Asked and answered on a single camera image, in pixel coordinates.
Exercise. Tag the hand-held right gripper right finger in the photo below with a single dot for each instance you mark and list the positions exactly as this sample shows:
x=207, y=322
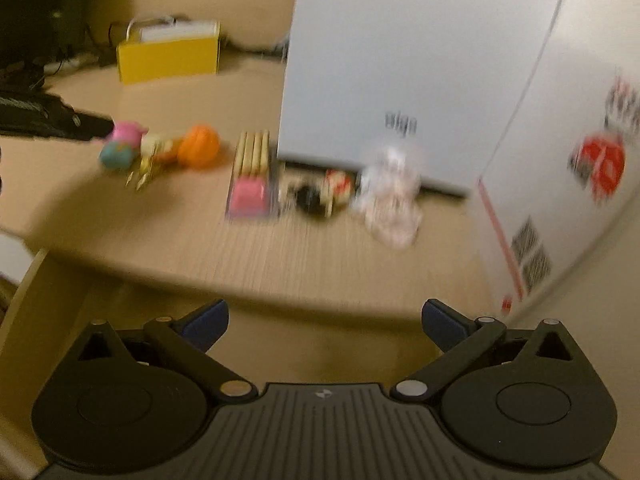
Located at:
x=442, y=328

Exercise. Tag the white power strip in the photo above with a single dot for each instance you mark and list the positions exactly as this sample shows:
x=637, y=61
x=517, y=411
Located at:
x=70, y=63

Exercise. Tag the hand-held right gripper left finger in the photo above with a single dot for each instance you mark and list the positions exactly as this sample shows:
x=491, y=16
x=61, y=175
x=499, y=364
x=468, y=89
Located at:
x=207, y=328

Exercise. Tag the orange ball toy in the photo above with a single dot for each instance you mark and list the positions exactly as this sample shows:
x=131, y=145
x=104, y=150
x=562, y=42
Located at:
x=199, y=146

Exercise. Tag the yellow box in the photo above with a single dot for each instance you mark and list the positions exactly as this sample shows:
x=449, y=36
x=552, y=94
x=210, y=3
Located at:
x=167, y=57

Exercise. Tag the red and white toy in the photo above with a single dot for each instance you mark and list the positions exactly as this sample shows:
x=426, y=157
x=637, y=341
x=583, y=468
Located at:
x=341, y=186

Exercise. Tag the white cabinet panel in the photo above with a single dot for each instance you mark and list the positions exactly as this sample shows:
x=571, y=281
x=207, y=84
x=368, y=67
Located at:
x=11, y=256

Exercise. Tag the wooden chopsticks pack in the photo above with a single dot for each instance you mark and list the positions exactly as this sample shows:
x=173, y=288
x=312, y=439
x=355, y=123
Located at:
x=252, y=177

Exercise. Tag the dark object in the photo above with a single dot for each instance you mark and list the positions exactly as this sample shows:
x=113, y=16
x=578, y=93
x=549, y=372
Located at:
x=35, y=15

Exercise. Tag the wooden drawer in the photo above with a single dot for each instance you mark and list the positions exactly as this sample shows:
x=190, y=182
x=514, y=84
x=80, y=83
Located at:
x=320, y=355

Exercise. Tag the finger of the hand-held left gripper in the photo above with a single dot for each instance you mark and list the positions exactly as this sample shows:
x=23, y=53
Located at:
x=92, y=126

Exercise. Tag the pink and teal plush toy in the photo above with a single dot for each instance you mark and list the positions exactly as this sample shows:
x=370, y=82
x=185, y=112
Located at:
x=121, y=146

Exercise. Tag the white cardboard box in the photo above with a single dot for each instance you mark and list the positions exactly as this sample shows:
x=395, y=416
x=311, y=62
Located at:
x=400, y=60

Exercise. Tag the black toy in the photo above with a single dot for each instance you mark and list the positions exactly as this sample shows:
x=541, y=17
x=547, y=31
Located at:
x=310, y=199

